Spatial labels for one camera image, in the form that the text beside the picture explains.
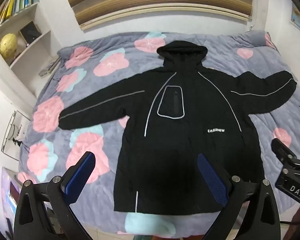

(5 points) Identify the small grey object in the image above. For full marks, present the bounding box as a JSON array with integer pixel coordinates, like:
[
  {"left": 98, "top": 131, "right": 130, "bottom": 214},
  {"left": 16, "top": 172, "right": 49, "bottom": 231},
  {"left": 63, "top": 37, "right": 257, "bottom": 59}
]
[{"left": 39, "top": 56, "right": 62, "bottom": 78}]

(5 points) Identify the white paper sheet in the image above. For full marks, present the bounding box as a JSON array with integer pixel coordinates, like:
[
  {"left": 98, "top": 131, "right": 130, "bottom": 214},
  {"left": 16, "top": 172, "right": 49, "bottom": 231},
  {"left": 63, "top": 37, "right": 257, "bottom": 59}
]
[{"left": 1, "top": 111, "right": 24, "bottom": 155}]

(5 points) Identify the white bookshelf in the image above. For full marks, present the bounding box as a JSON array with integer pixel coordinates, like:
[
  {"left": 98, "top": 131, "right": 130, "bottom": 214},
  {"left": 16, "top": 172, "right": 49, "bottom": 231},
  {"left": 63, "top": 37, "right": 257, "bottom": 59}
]
[{"left": 0, "top": 0, "right": 59, "bottom": 100}]

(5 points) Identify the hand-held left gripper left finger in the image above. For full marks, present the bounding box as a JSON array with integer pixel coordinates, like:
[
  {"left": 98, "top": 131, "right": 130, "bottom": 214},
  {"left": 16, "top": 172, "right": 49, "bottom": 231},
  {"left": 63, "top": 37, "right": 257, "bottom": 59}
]
[{"left": 13, "top": 151, "right": 95, "bottom": 240}]

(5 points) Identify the black picture frame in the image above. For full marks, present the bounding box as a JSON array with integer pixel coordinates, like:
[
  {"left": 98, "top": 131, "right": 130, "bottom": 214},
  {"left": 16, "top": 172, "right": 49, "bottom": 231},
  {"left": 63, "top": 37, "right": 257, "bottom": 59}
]
[{"left": 19, "top": 21, "right": 42, "bottom": 46}]

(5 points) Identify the grey floral blanket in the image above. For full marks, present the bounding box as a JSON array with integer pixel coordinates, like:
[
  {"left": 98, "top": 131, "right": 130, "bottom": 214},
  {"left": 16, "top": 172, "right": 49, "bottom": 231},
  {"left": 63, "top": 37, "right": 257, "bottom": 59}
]
[{"left": 17, "top": 30, "right": 300, "bottom": 235}]

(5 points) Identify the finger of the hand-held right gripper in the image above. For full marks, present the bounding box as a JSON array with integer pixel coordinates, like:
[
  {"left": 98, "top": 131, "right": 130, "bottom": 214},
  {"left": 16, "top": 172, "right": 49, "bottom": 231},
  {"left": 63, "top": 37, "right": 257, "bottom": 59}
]
[{"left": 271, "top": 138, "right": 297, "bottom": 163}]

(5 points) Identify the black hooded jacket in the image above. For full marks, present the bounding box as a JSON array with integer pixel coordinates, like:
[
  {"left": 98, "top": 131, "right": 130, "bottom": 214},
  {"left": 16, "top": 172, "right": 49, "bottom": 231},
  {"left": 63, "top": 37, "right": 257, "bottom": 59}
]
[{"left": 58, "top": 40, "right": 297, "bottom": 216}]

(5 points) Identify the wall map poster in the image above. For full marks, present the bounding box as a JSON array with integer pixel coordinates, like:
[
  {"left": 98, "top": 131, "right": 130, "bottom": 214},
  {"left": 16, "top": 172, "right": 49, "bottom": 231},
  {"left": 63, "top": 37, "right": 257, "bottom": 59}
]
[{"left": 291, "top": 5, "right": 300, "bottom": 34}]

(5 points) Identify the wooden striped headboard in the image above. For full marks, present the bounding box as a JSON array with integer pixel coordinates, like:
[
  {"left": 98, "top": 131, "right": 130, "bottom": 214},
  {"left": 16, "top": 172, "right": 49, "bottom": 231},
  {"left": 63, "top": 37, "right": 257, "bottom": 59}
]
[{"left": 61, "top": 0, "right": 255, "bottom": 30}]

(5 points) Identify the purple box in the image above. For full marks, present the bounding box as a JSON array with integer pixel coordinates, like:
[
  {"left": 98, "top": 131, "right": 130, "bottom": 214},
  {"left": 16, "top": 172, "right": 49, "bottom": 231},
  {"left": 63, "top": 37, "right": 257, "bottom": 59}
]
[{"left": 1, "top": 167, "right": 23, "bottom": 230}]

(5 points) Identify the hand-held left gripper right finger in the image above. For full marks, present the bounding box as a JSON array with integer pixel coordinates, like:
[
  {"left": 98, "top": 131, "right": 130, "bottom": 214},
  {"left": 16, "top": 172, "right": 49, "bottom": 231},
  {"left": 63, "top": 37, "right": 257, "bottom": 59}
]
[{"left": 197, "top": 153, "right": 282, "bottom": 240}]

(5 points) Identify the yellow globe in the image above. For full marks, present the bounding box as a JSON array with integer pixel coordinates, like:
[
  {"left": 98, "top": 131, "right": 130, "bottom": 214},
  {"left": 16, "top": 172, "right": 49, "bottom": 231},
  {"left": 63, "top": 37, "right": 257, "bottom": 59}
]
[{"left": 0, "top": 33, "right": 17, "bottom": 60}]

